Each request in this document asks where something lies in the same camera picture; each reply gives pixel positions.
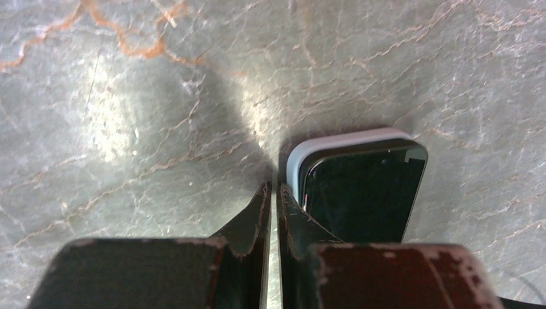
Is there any black smartphone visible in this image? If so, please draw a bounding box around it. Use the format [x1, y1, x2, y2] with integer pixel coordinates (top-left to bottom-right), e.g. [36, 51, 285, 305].
[290, 138, 428, 243]

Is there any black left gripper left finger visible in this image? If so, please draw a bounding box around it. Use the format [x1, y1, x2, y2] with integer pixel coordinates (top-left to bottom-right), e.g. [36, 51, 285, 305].
[28, 182, 272, 308]

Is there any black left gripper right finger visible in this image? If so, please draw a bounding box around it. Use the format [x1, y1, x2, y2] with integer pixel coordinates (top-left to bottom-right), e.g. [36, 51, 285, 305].
[277, 183, 503, 308]

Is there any light blue phone case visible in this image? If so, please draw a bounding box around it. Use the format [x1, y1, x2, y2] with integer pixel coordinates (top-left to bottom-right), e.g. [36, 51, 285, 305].
[286, 127, 413, 210]

